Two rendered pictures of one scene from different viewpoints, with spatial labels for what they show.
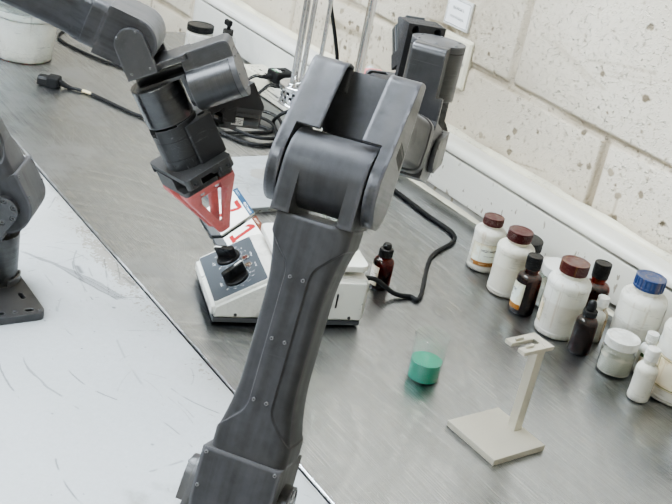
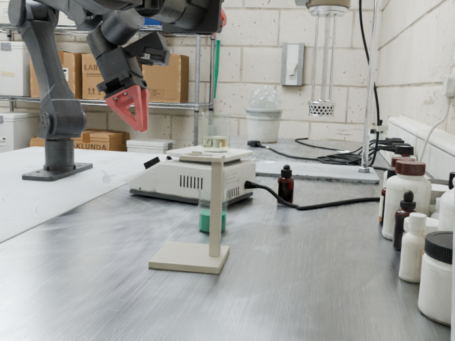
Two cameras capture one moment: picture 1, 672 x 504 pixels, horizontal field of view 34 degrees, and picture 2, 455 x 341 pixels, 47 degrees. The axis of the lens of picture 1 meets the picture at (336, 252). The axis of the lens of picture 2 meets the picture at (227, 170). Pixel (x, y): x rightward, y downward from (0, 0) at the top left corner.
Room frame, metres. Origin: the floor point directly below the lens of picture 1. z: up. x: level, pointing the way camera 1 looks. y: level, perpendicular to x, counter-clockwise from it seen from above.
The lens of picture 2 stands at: (0.69, -0.69, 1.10)
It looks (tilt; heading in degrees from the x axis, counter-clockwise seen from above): 9 degrees down; 49
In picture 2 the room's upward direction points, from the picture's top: 2 degrees clockwise
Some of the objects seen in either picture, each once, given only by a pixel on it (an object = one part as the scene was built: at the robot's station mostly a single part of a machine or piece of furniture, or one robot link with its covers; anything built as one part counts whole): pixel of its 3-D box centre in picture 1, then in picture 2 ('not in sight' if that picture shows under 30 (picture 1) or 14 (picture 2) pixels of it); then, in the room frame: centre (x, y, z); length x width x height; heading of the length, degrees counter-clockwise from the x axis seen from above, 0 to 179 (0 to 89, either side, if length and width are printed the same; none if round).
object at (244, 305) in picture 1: (288, 275); (197, 175); (1.27, 0.05, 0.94); 0.22 x 0.13 x 0.08; 111
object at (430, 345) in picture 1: (427, 356); (212, 209); (1.15, -0.13, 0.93); 0.04 x 0.04 x 0.06
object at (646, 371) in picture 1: (645, 373); (415, 247); (1.21, -0.41, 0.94); 0.03 x 0.03 x 0.07
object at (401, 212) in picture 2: (585, 325); (406, 219); (1.31, -0.35, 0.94); 0.03 x 0.03 x 0.08
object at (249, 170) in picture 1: (278, 180); (313, 170); (1.68, 0.12, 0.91); 0.30 x 0.20 x 0.01; 128
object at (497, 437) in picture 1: (508, 390); (192, 206); (1.05, -0.22, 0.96); 0.08 x 0.08 x 0.13; 40
